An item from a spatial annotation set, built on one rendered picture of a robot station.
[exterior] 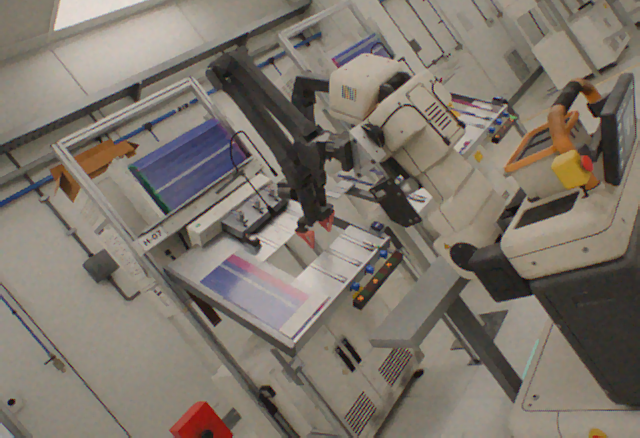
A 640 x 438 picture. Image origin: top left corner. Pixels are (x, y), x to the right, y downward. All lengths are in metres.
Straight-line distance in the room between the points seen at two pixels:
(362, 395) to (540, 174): 1.45
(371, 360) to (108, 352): 1.86
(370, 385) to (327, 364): 0.25
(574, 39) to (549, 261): 5.03
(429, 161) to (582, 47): 4.86
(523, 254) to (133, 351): 2.89
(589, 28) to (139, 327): 5.13
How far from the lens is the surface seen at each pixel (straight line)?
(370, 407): 2.45
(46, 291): 3.63
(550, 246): 1.21
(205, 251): 2.27
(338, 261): 2.13
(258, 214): 2.31
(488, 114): 3.25
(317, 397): 1.92
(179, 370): 3.76
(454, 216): 1.46
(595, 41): 6.16
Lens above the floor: 1.26
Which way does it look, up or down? 5 degrees down
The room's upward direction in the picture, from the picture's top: 37 degrees counter-clockwise
